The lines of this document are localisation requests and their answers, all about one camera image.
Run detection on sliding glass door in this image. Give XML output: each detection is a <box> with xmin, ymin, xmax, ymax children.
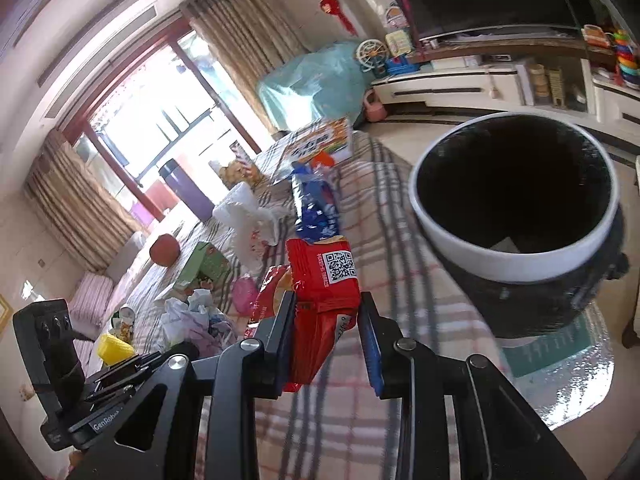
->
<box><xmin>59</xmin><ymin>10</ymin><xmax>262</xmax><ymax>234</ymax></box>

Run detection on colourful children's book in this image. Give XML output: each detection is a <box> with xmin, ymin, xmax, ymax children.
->
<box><xmin>270</xmin><ymin>117</ymin><xmax>354</xmax><ymax>182</ymax></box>

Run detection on striped pink sofa cushion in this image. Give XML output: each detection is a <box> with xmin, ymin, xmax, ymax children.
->
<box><xmin>67</xmin><ymin>232</ymin><xmax>132</xmax><ymax>342</ymax></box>

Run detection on crumpled white tissue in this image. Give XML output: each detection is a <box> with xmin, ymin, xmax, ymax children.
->
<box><xmin>160</xmin><ymin>287</ymin><xmax>212</xmax><ymax>347</ymax></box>

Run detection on black bin with white rim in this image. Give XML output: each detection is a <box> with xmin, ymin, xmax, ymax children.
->
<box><xmin>407</xmin><ymin>112</ymin><xmax>630</xmax><ymax>340</ymax></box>

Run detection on purple container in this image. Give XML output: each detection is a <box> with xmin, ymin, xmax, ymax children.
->
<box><xmin>158</xmin><ymin>157</ymin><xmax>214</xmax><ymax>222</ymax></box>

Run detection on rainbow stacking ring toy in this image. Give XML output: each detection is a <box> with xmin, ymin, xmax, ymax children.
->
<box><xmin>612</xmin><ymin>29</ymin><xmax>640</xmax><ymax>80</ymax></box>

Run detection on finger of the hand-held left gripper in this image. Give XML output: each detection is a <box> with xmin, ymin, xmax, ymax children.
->
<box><xmin>85</xmin><ymin>372</ymin><xmax>152</xmax><ymax>405</ymax></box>
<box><xmin>94</xmin><ymin>352</ymin><xmax>169</xmax><ymax>387</ymax></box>

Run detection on white plastic bag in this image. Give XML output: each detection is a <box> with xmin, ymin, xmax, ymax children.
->
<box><xmin>213</xmin><ymin>181</ymin><xmax>282</xmax><ymax>267</ymax></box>

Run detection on yellow snack bag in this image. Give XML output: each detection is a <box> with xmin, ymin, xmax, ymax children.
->
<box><xmin>217</xmin><ymin>157</ymin><xmax>262</xmax><ymax>189</ymax></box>

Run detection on toy ferris wheel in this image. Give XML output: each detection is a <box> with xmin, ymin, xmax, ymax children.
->
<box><xmin>356</xmin><ymin>38</ymin><xmax>390</xmax><ymax>80</ymax></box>

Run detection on yellow toy cash register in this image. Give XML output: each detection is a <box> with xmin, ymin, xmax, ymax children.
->
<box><xmin>384</xmin><ymin>30</ymin><xmax>414</xmax><ymax>59</ymax></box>

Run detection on yellow perforated toy block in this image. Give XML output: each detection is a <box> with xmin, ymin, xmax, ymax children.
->
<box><xmin>547</xmin><ymin>70</ymin><xmax>566</xmax><ymax>109</ymax></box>

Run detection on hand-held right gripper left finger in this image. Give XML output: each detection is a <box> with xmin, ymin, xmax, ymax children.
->
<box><xmin>70</xmin><ymin>290</ymin><xmax>298</xmax><ymax>480</ymax></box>

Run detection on blue toy basket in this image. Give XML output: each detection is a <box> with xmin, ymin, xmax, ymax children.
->
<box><xmin>387</xmin><ymin>57</ymin><xmax>422</xmax><ymax>77</ymax></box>

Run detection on stacked wooden containers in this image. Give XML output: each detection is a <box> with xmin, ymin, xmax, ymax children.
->
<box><xmin>527</xmin><ymin>62</ymin><xmax>549</xmax><ymax>106</ymax></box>

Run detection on beige curtain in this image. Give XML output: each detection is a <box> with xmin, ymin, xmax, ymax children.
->
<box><xmin>22</xmin><ymin>129</ymin><xmax>152</xmax><ymax>272</ymax></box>
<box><xmin>179</xmin><ymin>0</ymin><xmax>312</xmax><ymax>137</ymax></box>

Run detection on red printed snack bag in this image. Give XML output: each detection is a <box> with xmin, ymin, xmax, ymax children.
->
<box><xmin>244</xmin><ymin>265</ymin><xmax>295</xmax><ymax>342</ymax></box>

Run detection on plaid blanket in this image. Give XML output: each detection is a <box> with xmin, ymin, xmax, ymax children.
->
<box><xmin>125</xmin><ymin>132</ymin><xmax>507</xmax><ymax>480</ymax></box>

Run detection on teal dust cover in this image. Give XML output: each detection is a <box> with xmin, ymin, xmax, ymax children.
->
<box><xmin>256</xmin><ymin>41</ymin><xmax>375</xmax><ymax>128</ymax></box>

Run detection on house picture card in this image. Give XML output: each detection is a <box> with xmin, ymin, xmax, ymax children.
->
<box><xmin>384</xmin><ymin>5</ymin><xmax>407</xmax><ymax>32</ymax></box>

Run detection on crumpled pale plastic bag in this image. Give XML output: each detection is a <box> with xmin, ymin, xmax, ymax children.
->
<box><xmin>200</xmin><ymin>305</ymin><xmax>241</xmax><ymax>357</ymax></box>

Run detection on orange toy telephone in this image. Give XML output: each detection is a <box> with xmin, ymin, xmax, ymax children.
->
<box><xmin>582</xmin><ymin>23</ymin><xmax>614</xmax><ymax>49</ymax></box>

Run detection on small snack cup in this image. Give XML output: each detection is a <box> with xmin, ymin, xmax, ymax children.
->
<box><xmin>112</xmin><ymin>307</ymin><xmax>136</xmax><ymax>341</ymax></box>

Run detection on white television cabinet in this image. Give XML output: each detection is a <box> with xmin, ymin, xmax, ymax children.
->
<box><xmin>371</xmin><ymin>37</ymin><xmax>640</xmax><ymax>128</ymax></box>

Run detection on teal paper sheet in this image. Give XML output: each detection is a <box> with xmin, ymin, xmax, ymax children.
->
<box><xmin>502</xmin><ymin>317</ymin><xmax>592</xmax><ymax>379</ymax></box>

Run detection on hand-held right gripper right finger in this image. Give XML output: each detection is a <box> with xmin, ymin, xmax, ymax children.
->
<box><xmin>358</xmin><ymin>291</ymin><xmax>587</xmax><ymax>480</ymax></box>

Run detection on yellow plastic object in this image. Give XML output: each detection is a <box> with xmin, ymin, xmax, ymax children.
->
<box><xmin>97</xmin><ymin>333</ymin><xmax>136</xmax><ymax>365</ymax></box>

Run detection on pink wrapper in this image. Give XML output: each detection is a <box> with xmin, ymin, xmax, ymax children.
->
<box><xmin>230</xmin><ymin>274</ymin><xmax>259</xmax><ymax>316</ymax></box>

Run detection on red ball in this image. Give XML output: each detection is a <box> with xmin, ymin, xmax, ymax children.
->
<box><xmin>149</xmin><ymin>233</ymin><xmax>181</xmax><ymax>267</ymax></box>

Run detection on silver foil mat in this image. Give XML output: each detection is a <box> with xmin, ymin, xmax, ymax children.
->
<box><xmin>500</xmin><ymin>304</ymin><xmax>617</xmax><ymax>432</ymax></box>

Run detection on red snack packet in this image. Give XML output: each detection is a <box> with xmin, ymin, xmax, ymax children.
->
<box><xmin>285</xmin><ymin>237</ymin><xmax>362</xmax><ymax>394</ymax></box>

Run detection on green cardboard box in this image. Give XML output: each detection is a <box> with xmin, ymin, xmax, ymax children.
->
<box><xmin>172</xmin><ymin>241</ymin><xmax>231</xmax><ymax>294</ymax></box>

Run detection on blue plastic wrapper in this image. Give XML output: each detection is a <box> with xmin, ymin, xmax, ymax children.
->
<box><xmin>291</xmin><ymin>162</ymin><xmax>344</xmax><ymax>244</ymax></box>

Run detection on white paper scrap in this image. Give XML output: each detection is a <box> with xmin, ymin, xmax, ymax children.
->
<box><xmin>487</xmin><ymin>234</ymin><xmax>524</xmax><ymax>254</ymax></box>

